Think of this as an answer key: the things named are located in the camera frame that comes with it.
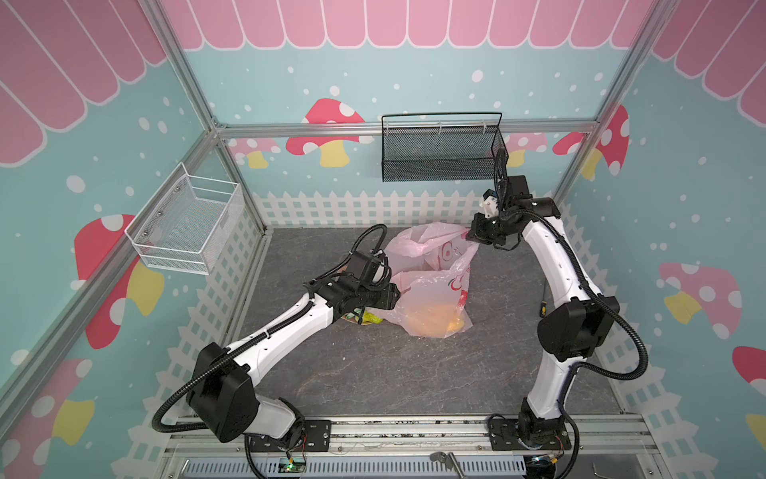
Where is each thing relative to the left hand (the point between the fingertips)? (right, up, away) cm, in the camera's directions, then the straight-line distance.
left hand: (389, 299), depth 81 cm
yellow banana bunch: (+14, -7, +5) cm, 16 cm away
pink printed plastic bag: (+14, +8, +25) cm, 30 cm away
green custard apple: (-5, -6, +4) cm, 9 cm away
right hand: (+22, +18, +3) cm, 29 cm away
